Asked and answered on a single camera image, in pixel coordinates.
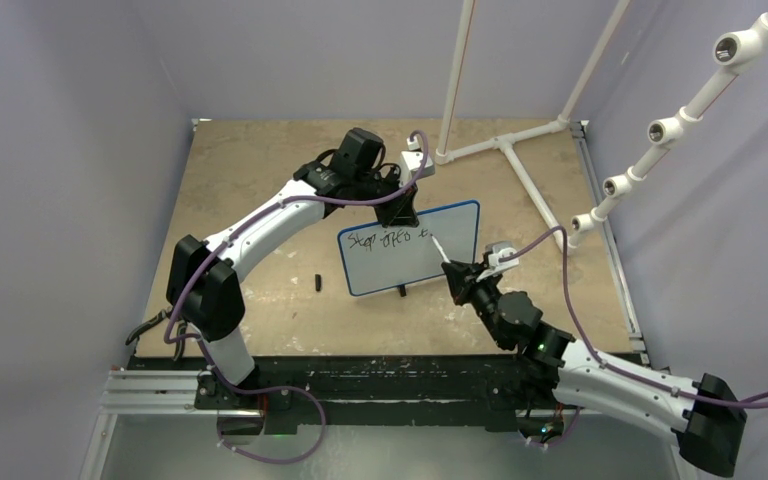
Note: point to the white PVC pipe with fittings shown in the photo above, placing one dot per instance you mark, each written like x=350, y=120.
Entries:
x=734, y=53

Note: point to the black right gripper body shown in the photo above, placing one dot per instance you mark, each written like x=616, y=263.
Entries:
x=485, y=290

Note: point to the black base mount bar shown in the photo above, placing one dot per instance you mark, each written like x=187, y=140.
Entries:
x=286, y=392

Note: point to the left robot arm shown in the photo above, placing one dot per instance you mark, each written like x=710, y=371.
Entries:
x=204, y=283

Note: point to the black pliers tool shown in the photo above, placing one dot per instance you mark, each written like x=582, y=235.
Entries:
x=148, y=325

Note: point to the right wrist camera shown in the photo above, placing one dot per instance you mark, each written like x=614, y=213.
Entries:
x=498, y=257

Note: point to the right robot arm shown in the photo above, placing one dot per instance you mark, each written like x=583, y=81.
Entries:
x=700, y=417

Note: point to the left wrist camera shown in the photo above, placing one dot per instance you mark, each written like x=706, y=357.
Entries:
x=411, y=165

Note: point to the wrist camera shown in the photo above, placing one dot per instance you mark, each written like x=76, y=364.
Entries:
x=498, y=257
x=411, y=165

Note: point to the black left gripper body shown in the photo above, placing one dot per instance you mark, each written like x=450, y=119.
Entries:
x=391, y=183

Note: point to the blue framed whiteboard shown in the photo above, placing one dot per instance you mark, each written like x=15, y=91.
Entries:
x=376, y=258

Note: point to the white marker pen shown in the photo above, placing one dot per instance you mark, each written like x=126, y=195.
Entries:
x=440, y=250

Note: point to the white PVC pipe frame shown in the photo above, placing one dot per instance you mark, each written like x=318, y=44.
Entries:
x=505, y=143

